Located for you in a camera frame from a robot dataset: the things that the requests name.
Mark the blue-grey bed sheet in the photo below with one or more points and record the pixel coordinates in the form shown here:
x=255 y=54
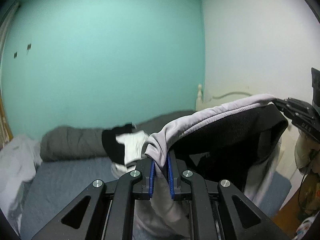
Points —
x=70 y=175

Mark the cream tufted headboard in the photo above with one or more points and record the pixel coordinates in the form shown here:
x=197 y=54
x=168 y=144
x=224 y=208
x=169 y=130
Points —
x=285 y=155

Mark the dark grey rolled duvet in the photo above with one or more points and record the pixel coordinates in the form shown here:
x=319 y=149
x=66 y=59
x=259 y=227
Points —
x=72 y=142

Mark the white crumpled shirt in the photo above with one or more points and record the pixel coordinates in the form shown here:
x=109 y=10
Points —
x=132 y=145

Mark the light grey blanket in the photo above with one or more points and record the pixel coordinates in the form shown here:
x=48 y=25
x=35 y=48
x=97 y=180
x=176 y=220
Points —
x=15 y=160

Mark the wooden window frame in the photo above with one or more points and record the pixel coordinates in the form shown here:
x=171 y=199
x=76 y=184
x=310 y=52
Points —
x=6 y=130

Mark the printed white packet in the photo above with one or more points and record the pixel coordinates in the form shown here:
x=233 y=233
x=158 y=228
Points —
x=303 y=228

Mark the lilac jacket with black trim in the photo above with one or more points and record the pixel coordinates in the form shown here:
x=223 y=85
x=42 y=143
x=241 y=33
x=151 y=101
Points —
x=190 y=122

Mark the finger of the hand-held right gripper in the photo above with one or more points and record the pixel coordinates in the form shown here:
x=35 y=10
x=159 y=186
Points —
x=282 y=105

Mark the person's right hand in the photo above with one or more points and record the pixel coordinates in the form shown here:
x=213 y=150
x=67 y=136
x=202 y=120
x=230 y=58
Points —
x=306 y=152

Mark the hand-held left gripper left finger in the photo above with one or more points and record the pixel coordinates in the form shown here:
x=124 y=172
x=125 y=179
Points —
x=152 y=177

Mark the black garment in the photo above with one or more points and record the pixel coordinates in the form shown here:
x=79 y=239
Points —
x=110 y=142

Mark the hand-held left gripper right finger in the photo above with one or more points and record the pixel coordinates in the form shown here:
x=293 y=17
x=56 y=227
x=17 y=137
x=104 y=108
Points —
x=171 y=177

